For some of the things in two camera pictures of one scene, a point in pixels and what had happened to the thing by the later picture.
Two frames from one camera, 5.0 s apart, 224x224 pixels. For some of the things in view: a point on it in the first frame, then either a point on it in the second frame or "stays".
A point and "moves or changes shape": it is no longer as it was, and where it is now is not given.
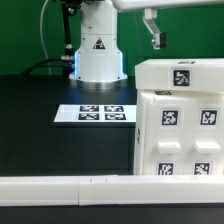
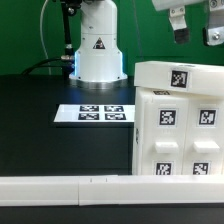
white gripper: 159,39 to 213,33
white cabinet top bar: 180,74 moves or changes shape
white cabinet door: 205,137 stays
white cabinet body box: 178,133 stays
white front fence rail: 112,189 stays
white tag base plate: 96,113 stays
